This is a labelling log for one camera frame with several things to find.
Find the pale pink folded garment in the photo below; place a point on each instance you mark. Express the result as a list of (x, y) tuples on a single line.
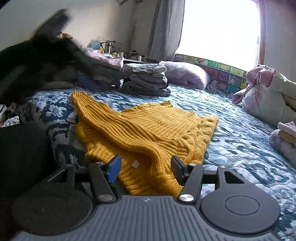
[(289, 129)]

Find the blue patterned quilt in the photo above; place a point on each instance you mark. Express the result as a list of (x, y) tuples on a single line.
[(231, 150)]

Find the light grey folded garment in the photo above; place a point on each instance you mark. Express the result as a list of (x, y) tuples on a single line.
[(150, 81)]

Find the blue denim folded garment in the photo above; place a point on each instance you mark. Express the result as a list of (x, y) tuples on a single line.
[(104, 76)]

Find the cream and pink comforter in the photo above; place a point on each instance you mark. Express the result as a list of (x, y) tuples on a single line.
[(268, 97)]

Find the white tree print cloth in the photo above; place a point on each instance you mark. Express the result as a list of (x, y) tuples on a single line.
[(9, 119)]

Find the white desk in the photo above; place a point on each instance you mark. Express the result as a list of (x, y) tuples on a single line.
[(138, 60)]

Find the blue tissue pack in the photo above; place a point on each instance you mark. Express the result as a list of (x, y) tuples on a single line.
[(96, 44)]

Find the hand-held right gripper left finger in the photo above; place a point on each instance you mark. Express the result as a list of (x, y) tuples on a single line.
[(114, 170)]

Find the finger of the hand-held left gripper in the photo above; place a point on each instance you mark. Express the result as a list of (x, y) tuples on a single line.
[(55, 22), (81, 56)]

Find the dark grey folded garment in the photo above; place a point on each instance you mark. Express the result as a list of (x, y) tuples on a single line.
[(148, 91)]

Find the steel thermos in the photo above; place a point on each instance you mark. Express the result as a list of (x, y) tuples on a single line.
[(108, 47)]

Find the lavender pillow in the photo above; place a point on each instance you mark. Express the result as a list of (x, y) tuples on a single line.
[(185, 74)]

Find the grey curtain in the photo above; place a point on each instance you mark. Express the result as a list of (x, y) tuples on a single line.
[(165, 30)]

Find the white floral folded garment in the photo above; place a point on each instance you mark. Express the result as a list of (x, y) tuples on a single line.
[(281, 146)]

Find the pink cartoon print sweatshirt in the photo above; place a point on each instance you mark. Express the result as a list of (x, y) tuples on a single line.
[(108, 61)]

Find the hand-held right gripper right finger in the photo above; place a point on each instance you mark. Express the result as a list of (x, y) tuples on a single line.
[(178, 169)]

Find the colourful alphabet play mat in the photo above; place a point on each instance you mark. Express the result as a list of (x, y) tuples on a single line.
[(222, 69)]

